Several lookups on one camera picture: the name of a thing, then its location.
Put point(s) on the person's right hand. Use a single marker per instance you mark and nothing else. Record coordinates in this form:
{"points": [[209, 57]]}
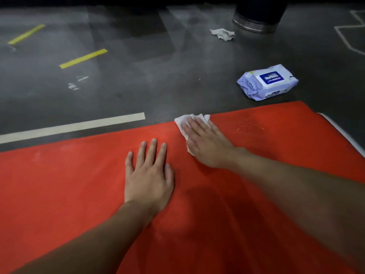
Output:
{"points": [[211, 148]]}

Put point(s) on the person's left hand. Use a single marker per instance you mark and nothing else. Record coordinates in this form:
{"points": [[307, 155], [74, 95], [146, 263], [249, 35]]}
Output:
{"points": [[148, 182]]}

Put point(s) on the white wet wipe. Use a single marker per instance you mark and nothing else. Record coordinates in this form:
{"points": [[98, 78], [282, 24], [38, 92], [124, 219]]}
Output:
{"points": [[222, 34], [181, 122]]}

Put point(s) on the pale blue wipes pack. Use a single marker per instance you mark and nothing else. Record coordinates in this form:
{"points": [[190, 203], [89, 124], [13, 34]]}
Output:
{"points": [[266, 82]]}

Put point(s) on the red mat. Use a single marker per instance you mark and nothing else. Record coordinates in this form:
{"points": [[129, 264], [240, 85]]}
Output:
{"points": [[57, 182]]}

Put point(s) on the person's right forearm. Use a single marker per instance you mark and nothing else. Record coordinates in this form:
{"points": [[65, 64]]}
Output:
{"points": [[308, 196]]}

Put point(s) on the person's left forearm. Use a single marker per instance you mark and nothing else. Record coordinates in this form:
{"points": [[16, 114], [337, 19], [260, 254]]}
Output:
{"points": [[85, 245]]}

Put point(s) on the white fluffy padding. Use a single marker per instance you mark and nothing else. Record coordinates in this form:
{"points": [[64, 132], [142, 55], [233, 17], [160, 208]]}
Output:
{"points": [[345, 132]]}

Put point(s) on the yellow tape strip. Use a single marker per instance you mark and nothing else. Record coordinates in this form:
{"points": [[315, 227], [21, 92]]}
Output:
{"points": [[26, 34], [83, 58]]}

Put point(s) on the black round base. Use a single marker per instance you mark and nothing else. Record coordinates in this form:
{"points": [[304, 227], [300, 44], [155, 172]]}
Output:
{"points": [[259, 14]]}

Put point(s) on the black gym machine frame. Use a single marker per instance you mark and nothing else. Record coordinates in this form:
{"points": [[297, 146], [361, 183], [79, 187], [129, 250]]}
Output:
{"points": [[114, 0]]}

